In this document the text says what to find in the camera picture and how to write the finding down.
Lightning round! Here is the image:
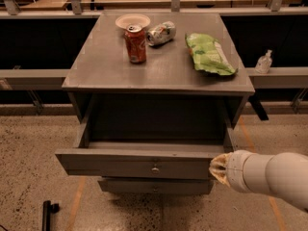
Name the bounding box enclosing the grey top drawer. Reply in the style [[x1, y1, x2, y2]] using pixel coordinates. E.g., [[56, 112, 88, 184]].
[[56, 113, 234, 181]]

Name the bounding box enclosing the grey drawer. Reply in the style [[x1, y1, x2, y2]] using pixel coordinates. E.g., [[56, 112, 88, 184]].
[[99, 177, 213, 194], [56, 113, 234, 181]]

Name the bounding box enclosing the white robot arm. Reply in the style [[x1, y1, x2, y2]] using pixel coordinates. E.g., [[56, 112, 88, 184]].
[[209, 150, 308, 213]]

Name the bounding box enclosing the grey lower drawer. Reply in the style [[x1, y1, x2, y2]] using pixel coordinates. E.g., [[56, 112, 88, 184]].
[[99, 177, 213, 194]]

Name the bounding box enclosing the grey wooden drawer cabinet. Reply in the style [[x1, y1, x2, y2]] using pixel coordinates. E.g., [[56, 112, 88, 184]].
[[61, 11, 256, 129]]

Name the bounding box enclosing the grey metal railing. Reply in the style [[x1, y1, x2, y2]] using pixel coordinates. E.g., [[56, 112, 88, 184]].
[[0, 0, 308, 90]]

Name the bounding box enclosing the green chip bag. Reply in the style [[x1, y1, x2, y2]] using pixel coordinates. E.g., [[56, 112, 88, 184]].
[[185, 33, 237, 76]]

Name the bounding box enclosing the clear hand sanitizer bottle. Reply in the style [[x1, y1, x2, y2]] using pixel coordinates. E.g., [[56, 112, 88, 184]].
[[255, 50, 272, 74]]

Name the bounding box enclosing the silver crushed can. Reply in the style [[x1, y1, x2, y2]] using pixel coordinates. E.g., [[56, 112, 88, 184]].
[[146, 21, 176, 46]]

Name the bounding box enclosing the orange soda can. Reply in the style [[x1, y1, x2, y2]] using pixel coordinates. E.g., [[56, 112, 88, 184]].
[[124, 24, 146, 64]]

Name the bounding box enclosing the white paper bowl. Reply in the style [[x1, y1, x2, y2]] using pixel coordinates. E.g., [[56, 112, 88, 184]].
[[115, 13, 151, 29]]

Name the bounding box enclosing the black object on floor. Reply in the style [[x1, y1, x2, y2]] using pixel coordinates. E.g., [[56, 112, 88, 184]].
[[41, 200, 60, 231]]

